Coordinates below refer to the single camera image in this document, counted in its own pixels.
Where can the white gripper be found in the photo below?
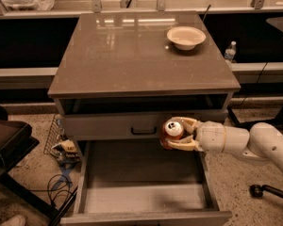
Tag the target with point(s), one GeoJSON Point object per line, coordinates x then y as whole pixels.
{"type": "Point", "coordinates": [210, 136]}

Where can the orange soda can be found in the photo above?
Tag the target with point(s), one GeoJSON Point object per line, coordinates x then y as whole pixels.
{"type": "Point", "coordinates": [171, 130]}

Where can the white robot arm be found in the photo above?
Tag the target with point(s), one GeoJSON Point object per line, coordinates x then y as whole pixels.
{"type": "Point", "coordinates": [262, 143]}

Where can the open middle drawer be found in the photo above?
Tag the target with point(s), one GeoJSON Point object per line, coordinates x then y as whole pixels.
{"type": "Point", "coordinates": [136, 182]}

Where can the grey drawer cabinet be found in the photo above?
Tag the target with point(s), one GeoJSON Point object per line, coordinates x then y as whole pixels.
{"type": "Point", "coordinates": [123, 63]}

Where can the closed top drawer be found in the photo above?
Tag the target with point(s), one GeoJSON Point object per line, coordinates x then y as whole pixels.
{"type": "Point", "coordinates": [117, 125]}

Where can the black stand leg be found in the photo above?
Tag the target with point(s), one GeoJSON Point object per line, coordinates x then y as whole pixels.
{"type": "Point", "coordinates": [235, 120]}

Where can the black chair caster leg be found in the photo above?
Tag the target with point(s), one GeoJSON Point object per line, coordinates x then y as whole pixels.
{"type": "Point", "coordinates": [257, 191]}

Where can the clear plastic water bottle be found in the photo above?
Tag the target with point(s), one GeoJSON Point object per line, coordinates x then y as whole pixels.
{"type": "Point", "coordinates": [230, 52]}

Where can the black office chair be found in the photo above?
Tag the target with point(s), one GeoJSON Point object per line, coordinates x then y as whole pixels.
{"type": "Point", "coordinates": [16, 143]}

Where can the white shoe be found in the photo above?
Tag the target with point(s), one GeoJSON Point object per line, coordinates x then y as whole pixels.
{"type": "Point", "coordinates": [17, 220]}

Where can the black drawer handle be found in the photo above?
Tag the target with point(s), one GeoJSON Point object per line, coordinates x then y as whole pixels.
{"type": "Point", "coordinates": [147, 132]}

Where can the wire mesh basket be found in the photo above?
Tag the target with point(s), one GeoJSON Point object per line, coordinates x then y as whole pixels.
{"type": "Point", "coordinates": [53, 145]}

